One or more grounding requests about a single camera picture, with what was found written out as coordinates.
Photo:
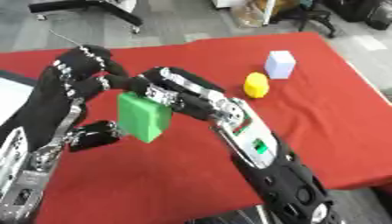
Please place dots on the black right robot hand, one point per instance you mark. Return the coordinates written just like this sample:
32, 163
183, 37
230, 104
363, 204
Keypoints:
191, 103

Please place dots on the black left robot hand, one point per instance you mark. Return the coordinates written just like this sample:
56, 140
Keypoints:
48, 110

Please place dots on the green rectangular block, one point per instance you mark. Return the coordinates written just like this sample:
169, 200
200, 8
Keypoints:
143, 119

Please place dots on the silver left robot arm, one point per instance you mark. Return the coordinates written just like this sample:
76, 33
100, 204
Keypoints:
20, 186

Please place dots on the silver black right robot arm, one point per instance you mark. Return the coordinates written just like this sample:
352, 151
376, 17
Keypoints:
286, 180

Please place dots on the black box white inside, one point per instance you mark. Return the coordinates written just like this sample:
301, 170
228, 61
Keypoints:
10, 99

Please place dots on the yellow rounded block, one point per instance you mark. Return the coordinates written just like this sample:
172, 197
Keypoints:
256, 85

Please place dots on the white rectangular block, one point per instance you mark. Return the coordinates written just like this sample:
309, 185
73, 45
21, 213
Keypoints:
279, 65

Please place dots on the black office chair base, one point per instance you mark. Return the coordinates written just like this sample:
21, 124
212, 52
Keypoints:
102, 7

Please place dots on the black chair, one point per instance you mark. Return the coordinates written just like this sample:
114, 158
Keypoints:
316, 17

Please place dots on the black bag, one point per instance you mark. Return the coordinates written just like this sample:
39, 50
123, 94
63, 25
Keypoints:
365, 11

